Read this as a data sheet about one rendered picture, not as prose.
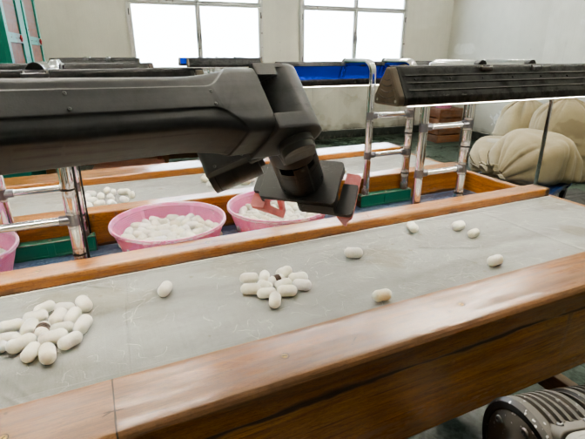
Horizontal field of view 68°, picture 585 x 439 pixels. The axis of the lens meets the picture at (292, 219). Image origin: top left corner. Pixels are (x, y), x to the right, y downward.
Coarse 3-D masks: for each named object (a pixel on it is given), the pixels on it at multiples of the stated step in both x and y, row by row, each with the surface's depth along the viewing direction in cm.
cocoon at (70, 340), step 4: (72, 332) 62; (76, 332) 62; (80, 332) 62; (64, 336) 61; (68, 336) 61; (72, 336) 61; (76, 336) 61; (80, 336) 62; (60, 340) 60; (64, 340) 60; (68, 340) 61; (72, 340) 61; (76, 340) 61; (80, 340) 62; (60, 344) 60; (64, 344) 60; (68, 344) 60; (72, 344) 61; (76, 344) 62; (60, 348) 60; (64, 348) 60; (68, 348) 61
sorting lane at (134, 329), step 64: (256, 256) 90; (320, 256) 90; (384, 256) 90; (448, 256) 90; (512, 256) 90; (0, 320) 68; (128, 320) 68; (192, 320) 68; (256, 320) 68; (320, 320) 68; (0, 384) 55; (64, 384) 55
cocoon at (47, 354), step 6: (48, 342) 59; (42, 348) 58; (48, 348) 58; (54, 348) 59; (42, 354) 57; (48, 354) 57; (54, 354) 58; (42, 360) 57; (48, 360) 57; (54, 360) 58
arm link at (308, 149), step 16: (288, 144) 39; (304, 144) 39; (208, 160) 45; (224, 160) 45; (240, 160) 45; (256, 160) 45; (288, 160) 42; (208, 176) 46; (224, 176) 47; (240, 176) 47; (256, 176) 49
